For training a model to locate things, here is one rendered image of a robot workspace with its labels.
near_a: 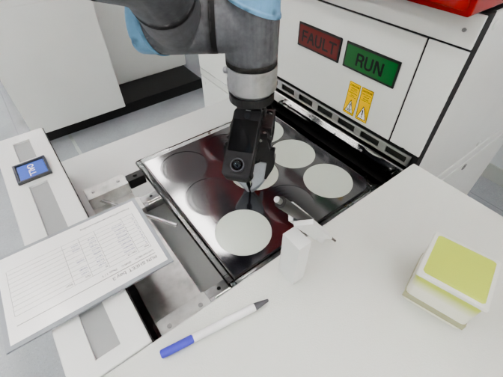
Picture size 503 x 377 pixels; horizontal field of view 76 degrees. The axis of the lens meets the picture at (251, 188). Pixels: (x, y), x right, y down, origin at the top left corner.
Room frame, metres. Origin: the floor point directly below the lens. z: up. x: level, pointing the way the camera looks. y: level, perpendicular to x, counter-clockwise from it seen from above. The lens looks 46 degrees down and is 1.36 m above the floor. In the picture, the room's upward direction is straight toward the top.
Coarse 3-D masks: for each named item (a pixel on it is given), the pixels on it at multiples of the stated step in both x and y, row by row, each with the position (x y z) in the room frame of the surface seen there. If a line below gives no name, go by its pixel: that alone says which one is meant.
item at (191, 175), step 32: (288, 128) 0.65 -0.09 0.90; (160, 160) 0.53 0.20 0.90; (192, 160) 0.53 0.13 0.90; (320, 160) 0.53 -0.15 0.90; (192, 192) 0.44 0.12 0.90; (224, 192) 0.44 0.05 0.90; (256, 192) 0.44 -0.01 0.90; (288, 192) 0.44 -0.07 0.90; (352, 192) 0.44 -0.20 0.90; (192, 224) 0.36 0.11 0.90; (288, 224) 0.36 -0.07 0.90; (224, 256) 0.29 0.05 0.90; (256, 256) 0.29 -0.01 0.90
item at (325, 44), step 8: (304, 32) 0.71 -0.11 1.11; (312, 32) 0.69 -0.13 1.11; (320, 32) 0.67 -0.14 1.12; (304, 40) 0.70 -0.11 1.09; (312, 40) 0.69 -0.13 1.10; (320, 40) 0.67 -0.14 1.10; (328, 40) 0.65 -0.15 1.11; (336, 40) 0.64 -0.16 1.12; (312, 48) 0.68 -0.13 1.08; (320, 48) 0.67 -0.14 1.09; (328, 48) 0.65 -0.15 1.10; (336, 48) 0.63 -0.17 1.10; (328, 56) 0.65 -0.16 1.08; (336, 56) 0.63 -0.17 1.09
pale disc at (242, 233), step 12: (228, 216) 0.38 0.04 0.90; (240, 216) 0.38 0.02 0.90; (252, 216) 0.38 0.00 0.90; (216, 228) 0.35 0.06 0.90; (228, 228) 0.35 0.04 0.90; (240, 228) 0.35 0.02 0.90; (252, 228) 0.35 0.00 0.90; (264, 228) 0.35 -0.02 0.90; (216, 240) 0.32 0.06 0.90; (228, 240) 0.32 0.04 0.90; (240, 240) 0.32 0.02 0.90; (252, 240) 0.32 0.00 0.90; (264, 240) 0.32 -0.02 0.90; (228, 252) 0.30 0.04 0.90; (240, 252) 0.30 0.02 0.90; (252, 252) 0.30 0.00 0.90
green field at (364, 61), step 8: (352, 48) 0.60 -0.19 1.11; (352, 56) 0.60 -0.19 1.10; (360, 56) 0.59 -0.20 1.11; (368, 56) 0.57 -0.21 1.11; (376, 56) 0.56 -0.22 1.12; (352, 64) 0.60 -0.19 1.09; (360, 64) 0.58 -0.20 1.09; (368, 64) 0.57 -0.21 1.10; (376, 64) 0.56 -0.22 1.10; (384, 64) 0.55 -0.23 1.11; (392, 64) 0.53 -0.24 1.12; (368, 72) 0.57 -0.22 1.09; (376, 72) 0.56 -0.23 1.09; (384, 72) 0.54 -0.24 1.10; (392, 72) 0.53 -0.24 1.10; (384, 80) 0.54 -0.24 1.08; (392, 80) 0.53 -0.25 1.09
